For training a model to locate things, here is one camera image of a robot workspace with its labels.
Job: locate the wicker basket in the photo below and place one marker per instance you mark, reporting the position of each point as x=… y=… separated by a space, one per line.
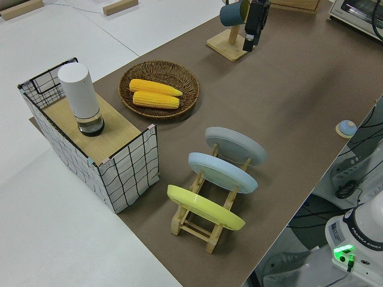
x=179 y=74

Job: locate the gray plate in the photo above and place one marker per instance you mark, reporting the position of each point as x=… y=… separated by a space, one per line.
x=233 y=143

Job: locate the wooden plate rack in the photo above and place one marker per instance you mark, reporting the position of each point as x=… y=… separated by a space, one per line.
x=176 y=225

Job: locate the white cylindrical bottle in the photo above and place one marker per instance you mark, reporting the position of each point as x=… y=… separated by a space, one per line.
x=79 y=89

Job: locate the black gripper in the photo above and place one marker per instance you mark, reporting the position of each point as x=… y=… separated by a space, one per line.
x=258 y=15

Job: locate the yellow plate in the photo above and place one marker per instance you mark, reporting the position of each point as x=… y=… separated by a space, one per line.
x=203 y=209

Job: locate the white toaster oven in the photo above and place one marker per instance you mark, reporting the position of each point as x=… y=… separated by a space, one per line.
x=350 y=12

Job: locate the brown table mat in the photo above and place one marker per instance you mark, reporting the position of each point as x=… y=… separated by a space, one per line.
x=269 y=104

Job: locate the wooden mug rack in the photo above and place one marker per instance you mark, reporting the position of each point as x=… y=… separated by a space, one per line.
x=227 y=48

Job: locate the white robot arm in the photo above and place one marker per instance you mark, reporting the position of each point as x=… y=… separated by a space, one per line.
x=365 y=227

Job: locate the wooden cabinet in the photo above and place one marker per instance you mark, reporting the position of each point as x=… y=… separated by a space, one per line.
x=296 y=6

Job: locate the dark teal mug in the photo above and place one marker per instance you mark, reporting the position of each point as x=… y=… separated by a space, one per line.
x=230 y=15

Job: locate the wooden board lid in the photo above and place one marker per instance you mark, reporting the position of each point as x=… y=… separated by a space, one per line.
x=113 y=134

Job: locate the wooden block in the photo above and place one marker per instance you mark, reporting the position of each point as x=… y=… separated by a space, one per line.
x=18 y=10
x=119 y=7

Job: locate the light blue plate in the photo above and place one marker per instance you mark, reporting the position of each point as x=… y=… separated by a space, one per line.
x=221 y=173

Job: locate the yellow corn cob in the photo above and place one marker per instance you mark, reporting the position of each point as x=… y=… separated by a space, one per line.
x=155 y=87
x=155 y=101

